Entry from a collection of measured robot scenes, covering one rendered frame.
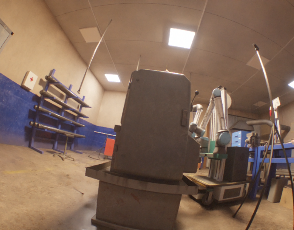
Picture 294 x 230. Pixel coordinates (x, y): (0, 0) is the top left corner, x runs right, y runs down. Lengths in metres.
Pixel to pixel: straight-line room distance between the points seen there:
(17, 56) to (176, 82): 3.22
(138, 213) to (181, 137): 0.64
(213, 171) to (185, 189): 1.31
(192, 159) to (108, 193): 0.67
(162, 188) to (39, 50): 3.75
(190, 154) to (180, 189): 0.27
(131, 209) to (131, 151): 0.46
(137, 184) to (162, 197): 0.20
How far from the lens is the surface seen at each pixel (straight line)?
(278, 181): 2.30
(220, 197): 1.91
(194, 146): 1.00
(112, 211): 1.07
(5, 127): 3.38
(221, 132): 1.64
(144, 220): 1.07
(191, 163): 1.00
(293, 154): 7.45
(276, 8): 3.53
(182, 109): 0.91
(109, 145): 4.86
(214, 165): 2.21
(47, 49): 3.98
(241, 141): 3.03
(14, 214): 1.17
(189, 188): 0.96
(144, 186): 0.92
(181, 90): 0.96
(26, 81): 3.39
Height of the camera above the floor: 0.70
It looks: 14 degrees up
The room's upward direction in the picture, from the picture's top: 9 degrees clockwise
